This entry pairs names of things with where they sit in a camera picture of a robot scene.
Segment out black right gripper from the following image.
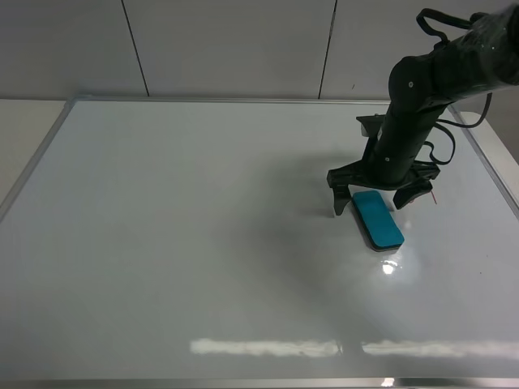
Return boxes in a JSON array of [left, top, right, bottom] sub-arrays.
[[327, 156, 440, 216]]

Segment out teal whiteboard eraser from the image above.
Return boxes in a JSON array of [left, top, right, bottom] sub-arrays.
[[352, 190, 405, 252]]

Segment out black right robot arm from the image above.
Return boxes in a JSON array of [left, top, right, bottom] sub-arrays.
[[327, 4, 518, 216]]

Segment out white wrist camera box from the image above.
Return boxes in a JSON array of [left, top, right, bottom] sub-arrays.
[[356, 114, 384, 138]]

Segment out white board with aluminium frame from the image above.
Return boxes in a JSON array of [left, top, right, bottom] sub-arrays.
[[1, 98, 518, 388]]

